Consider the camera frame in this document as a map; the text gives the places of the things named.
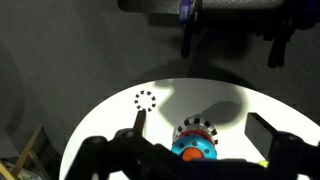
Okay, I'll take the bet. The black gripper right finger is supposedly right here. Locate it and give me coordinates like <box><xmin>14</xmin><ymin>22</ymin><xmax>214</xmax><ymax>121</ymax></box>
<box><xmin>244</xmin><ymin>112</ymin><xmax>320</xmax><ymax>177</ymax></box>

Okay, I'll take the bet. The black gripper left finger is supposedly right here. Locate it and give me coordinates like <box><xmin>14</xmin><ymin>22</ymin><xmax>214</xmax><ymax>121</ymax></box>
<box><xmin>64</xmin><ymin>109</ymin><xmax>158</xmax><ymax>180</ymax></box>

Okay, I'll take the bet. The black clamp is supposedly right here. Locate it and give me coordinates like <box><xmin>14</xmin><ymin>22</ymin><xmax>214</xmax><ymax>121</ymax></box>
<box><xmin>263</xmin><ymin>13</ymin><xmax>301</xmax><ymax>69</ymax></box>

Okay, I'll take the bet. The wooden frame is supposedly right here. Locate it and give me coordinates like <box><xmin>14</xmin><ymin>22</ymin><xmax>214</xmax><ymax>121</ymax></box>
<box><xmin>0</xmin><ymin>125</ymin><xmax>51</xmax><ymax>180</ymax></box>

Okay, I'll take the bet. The large black white striped ring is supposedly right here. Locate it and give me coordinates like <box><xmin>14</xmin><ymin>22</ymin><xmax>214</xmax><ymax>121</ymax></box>
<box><xmin>173</xmin><ymin>114</ymin><xmax>219</xmax><ymax>146</ymax></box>

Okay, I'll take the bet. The red ring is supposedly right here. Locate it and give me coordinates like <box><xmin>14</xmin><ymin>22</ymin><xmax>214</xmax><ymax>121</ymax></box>
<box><xmin>173</xmin><ymin>129</ymin><xmax>214</xmax><ymax>141</ymax></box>

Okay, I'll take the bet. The blue ring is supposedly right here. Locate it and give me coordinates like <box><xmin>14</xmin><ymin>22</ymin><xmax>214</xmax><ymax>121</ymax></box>
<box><xmin>170</xmin><ymin>133</ymin><xmax>218</xmax><ymax>162</ymax></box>

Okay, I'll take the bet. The blue handled clamp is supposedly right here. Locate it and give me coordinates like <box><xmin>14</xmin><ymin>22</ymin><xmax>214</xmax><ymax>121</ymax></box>
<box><xmin>178</xmin><ymin>0</ymin><xmax>204</xmax><ymax>59</ymax></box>

